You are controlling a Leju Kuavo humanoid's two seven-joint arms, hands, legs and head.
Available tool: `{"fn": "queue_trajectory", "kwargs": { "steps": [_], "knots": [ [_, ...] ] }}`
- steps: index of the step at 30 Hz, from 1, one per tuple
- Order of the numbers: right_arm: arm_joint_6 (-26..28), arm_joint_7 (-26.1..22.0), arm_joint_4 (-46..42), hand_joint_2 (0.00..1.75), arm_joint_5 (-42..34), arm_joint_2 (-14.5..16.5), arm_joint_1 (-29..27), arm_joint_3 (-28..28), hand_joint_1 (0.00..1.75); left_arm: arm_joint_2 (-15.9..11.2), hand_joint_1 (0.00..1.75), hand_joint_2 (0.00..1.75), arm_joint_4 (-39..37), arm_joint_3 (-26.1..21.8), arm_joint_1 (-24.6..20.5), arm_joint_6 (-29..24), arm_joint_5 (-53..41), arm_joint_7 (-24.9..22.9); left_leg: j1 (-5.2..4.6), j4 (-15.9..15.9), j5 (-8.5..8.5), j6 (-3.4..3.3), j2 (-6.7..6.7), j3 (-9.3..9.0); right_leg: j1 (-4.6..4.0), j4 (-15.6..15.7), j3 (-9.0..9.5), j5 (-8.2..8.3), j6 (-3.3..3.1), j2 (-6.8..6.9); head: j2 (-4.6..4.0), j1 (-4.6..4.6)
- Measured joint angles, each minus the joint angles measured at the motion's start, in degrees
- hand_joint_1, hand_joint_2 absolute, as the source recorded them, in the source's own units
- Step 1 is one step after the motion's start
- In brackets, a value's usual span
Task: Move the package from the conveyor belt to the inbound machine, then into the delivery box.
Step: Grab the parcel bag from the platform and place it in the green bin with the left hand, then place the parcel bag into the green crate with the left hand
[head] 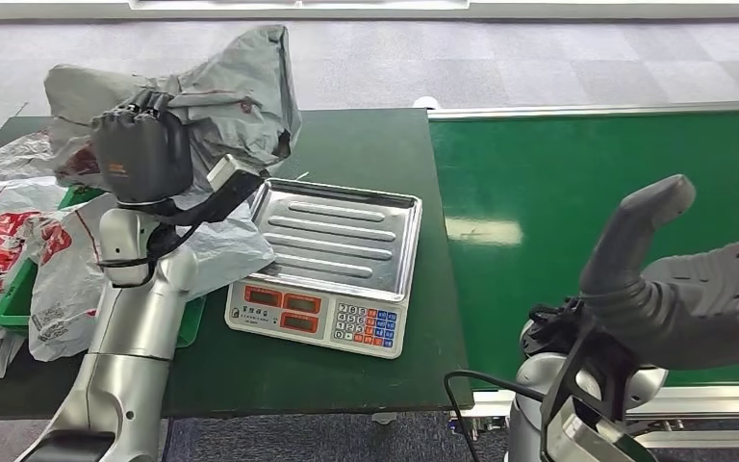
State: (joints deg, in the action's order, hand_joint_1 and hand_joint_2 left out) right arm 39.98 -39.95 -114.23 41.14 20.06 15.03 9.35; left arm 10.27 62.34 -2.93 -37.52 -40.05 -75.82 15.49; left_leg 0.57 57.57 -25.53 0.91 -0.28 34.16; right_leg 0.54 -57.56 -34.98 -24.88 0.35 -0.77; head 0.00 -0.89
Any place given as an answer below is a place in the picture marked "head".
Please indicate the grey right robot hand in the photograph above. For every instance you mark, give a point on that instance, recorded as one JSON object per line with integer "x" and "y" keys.
{"x": 694, "y": 306}

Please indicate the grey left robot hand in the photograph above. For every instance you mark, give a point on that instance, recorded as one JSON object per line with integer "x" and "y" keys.
{"x": 140, "y": 159}

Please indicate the plain grey courier package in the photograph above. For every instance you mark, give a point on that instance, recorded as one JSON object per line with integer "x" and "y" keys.
{"x": 235, "y": 95}

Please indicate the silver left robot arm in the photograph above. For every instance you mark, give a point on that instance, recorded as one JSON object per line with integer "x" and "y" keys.
{"x": 130, "y": 331}

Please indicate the crumpled grey courier package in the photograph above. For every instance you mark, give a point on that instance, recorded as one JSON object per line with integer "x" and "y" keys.
{"x": 12, "y": 159}

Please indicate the large grey courier package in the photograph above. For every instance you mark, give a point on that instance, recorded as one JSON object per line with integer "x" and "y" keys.
{"x": 63, "y": 306}

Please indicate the green plastic delivery box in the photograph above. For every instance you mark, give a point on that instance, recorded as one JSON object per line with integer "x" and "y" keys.
{"x": 15, "y": 300}

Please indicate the green conveyor belt machine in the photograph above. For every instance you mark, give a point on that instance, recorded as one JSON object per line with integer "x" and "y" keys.
{"x": 535, "y": 159}

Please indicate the electronic scale with steel tray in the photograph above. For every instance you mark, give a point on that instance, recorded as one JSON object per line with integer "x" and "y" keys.
{"x": 337, "y": 248}

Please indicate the white round cap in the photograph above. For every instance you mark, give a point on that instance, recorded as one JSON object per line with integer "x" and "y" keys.
{"x": 426, "y": 103}

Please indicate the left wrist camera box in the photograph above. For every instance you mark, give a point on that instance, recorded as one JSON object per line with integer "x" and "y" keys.
{"x": 229, "y": 175}

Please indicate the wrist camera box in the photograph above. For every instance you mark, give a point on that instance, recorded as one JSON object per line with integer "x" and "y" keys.
{"x": 573, "y": 440}
{"x": 229, "y": 175}

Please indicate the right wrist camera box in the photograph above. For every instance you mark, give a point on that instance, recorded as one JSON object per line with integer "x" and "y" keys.
{"x": 573, "y": 440}

